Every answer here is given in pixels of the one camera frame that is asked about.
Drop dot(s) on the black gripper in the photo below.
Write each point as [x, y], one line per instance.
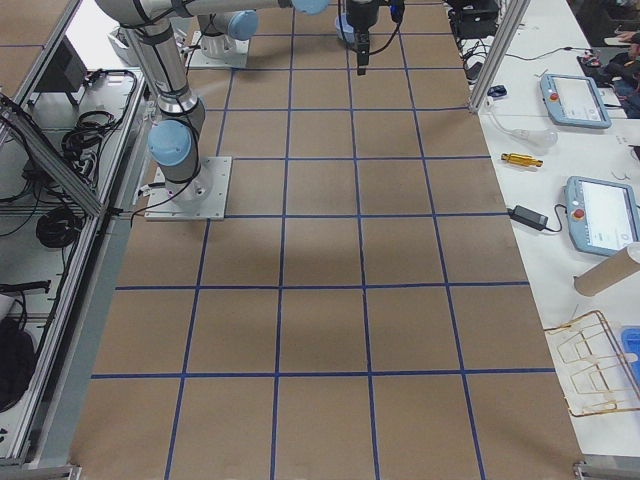
[359, 15]

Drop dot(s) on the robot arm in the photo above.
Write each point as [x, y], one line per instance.
[174, 142]
[222, 33]

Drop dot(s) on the clear light bulb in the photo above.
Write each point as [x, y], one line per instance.
[539, 140]

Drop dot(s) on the far teach pendant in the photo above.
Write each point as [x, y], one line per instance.
[574, 101]

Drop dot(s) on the teach pendant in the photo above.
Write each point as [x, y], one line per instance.
[574, 101]
[602, 216]

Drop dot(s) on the black power adapter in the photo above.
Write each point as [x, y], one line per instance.
[528, 217]

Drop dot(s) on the near teach pendant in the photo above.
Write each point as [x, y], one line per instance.
[602, 216]

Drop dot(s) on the cardboard tube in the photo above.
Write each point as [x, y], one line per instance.
[609, 272]

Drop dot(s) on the blue plastic tray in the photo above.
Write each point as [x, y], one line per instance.
[630, 340]

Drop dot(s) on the aluminium frame post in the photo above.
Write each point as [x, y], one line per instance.
[502, 40]

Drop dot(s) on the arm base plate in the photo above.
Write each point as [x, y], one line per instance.
[218, 52]
[205, 198]

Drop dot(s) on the gold wire rack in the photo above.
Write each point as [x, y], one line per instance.
[592, 367]

